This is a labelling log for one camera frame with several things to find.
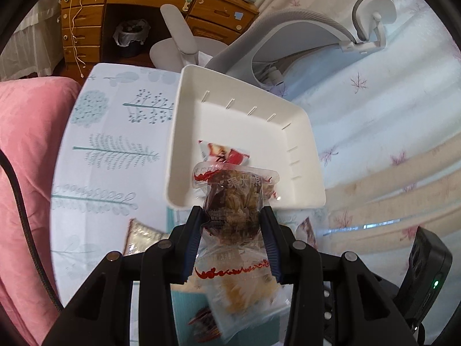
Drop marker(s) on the maple leaf print sheet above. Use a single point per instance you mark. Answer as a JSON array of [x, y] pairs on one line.
[[396, 97]]

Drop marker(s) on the black trash bin white bag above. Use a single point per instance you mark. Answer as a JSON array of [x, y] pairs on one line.
[[130, 41]]

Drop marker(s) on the grey mesh office chair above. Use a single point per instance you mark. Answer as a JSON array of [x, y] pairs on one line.
[[288, 25]]

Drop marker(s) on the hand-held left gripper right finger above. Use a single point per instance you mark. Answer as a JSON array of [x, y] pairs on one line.
[[272, 248]]

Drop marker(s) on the clear yellow crumbly snack packet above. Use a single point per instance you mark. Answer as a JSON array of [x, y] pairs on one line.
[[245, 299]]

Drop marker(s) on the white sheer curtain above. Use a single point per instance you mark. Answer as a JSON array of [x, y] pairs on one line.
[[32, 43]]

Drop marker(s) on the red and white snack packet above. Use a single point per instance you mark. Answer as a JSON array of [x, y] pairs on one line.
[[230, 155]]

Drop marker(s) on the clear brown nut bar packet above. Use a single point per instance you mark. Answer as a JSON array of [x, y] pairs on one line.
[[230, 202]]

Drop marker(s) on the dark red snack packet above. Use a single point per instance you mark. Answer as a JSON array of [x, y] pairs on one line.
[[203, 326]]

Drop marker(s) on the beige striped cloth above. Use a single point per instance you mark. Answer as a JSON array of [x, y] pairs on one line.
[[378, 187]]

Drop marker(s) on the gold patterned snack packet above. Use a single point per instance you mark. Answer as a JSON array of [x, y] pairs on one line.
[[144, 236]]

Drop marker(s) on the white plastic bin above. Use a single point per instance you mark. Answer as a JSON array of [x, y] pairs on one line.
[[234, 133]]

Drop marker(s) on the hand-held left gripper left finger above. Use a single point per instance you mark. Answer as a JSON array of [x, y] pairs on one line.
[[191, 252]]

